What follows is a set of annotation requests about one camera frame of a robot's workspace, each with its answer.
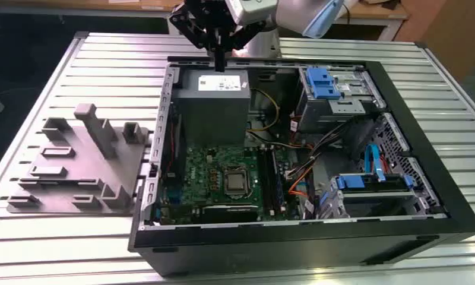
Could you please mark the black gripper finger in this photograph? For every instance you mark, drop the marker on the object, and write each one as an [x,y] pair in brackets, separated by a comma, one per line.
[189,25]
[239,37]

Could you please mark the black RAM slot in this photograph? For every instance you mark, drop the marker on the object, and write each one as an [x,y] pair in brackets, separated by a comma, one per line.
[271,181]
[263,178]

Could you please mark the grey power supply unit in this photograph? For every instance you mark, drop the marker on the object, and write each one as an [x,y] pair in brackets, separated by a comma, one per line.
[218,84]

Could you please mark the grey parts rack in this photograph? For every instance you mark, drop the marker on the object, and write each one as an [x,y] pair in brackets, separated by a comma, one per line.
[83,154]

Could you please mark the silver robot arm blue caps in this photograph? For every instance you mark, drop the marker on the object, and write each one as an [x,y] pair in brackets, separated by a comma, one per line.
[258,13]

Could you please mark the wooden desk white frame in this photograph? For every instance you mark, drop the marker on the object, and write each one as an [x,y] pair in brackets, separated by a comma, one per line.
[103,3]

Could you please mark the brown cardboard piece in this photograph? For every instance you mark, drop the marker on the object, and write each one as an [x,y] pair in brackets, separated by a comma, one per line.
[384,2]

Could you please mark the CPU socket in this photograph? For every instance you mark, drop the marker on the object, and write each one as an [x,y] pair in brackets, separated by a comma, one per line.
[238,194]

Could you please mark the green motherboard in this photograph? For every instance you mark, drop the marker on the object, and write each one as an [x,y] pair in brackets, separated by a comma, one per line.
[198,178]

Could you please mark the blue disk carrier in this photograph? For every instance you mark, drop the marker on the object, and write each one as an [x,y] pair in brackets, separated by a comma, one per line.
[322,84]
[350,182]

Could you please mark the black PC case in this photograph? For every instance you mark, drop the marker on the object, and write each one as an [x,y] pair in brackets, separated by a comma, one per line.
[301,237]

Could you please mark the silver CPU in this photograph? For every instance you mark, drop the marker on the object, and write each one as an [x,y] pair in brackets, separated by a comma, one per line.
[237,181]

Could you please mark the wooden cabinet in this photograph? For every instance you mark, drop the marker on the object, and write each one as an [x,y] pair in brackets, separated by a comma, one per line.
[452,29]

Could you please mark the black graphics card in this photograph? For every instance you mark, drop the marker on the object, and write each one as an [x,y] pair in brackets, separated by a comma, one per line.
[230,212]

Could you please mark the silver metal drive cage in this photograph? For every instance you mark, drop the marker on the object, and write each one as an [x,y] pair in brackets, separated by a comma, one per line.
[337,207]
[341,115]

